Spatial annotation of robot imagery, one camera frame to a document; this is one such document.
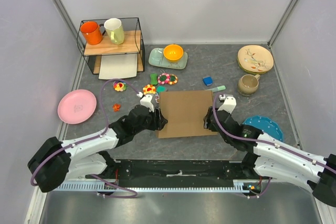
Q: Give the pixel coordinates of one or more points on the brown cardboard box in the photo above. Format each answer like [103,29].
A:
[185,111]

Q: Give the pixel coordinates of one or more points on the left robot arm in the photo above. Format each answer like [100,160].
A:
[50,164]

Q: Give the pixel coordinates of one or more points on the pale green mug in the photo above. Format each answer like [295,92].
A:
[114,29]

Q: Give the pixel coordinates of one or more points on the pink plate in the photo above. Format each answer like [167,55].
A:
[77,106]

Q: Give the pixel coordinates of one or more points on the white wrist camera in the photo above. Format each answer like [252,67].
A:
[227,103]
[147,100]

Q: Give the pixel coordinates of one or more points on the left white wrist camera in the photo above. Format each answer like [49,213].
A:
[147,100]

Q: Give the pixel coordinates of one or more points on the brown ceramic cup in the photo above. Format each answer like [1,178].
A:
[248,84]

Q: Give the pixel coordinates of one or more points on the rainbow flower toy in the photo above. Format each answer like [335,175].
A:
[119,86]

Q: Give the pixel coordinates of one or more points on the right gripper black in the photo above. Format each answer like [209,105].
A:
[206,120]

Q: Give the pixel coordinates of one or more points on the orange mug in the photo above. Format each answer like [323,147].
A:
[91,32]

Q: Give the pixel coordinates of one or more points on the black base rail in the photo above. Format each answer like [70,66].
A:
[143,173]

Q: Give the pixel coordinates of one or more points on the black wire wooden shelf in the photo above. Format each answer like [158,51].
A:
[133,44]

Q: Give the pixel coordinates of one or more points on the pale green tray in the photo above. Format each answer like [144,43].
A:
[157,59]

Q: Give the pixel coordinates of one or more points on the orange yellow flower toy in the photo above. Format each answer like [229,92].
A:
[149,89]

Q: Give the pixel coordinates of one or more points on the beige floral plate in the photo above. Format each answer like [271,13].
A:
[255,53]

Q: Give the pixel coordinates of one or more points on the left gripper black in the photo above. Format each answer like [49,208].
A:
[159,121]

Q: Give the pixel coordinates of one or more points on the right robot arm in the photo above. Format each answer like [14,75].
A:
[269,157]

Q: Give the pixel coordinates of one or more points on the orange bowl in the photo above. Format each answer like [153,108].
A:
[173,52]

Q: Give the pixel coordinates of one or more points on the small orange red toy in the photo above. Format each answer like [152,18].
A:
[116,107]

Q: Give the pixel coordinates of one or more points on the green bone toy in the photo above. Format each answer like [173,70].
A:
[153,79]

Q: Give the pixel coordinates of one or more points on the small white tag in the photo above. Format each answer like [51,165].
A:
[157,99]

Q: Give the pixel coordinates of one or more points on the pale green stick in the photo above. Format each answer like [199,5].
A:
[219,88]

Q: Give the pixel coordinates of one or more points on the green plate under floral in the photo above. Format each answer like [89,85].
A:
[255,67]

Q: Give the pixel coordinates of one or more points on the green double flower toy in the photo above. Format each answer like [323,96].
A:
[166,78]

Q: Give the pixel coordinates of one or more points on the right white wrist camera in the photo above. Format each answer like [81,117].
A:
[227,103]

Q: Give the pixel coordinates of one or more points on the blue small box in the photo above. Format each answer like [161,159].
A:
[207,80]

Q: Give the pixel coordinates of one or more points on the blue polka dot plate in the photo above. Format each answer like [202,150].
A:
[266,125]

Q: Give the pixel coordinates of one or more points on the teal square sponge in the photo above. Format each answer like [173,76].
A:
[160,89]

